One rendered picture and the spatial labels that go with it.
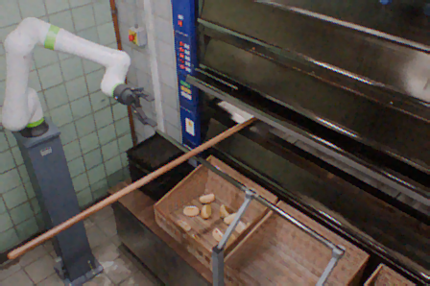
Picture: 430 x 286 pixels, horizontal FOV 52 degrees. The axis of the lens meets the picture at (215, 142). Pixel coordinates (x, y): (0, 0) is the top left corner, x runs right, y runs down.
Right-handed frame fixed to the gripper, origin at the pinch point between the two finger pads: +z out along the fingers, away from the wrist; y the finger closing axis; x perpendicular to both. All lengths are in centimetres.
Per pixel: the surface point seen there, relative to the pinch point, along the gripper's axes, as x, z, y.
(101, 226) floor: -1, -95, 149
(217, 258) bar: 5, 47, 57
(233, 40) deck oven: -55, -3, -17
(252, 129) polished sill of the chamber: -56, 11, 31
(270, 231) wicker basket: -44, 38, 82
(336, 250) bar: -18, 93, 32
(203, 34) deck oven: -55, -26, -14
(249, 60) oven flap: -57, 7, -9
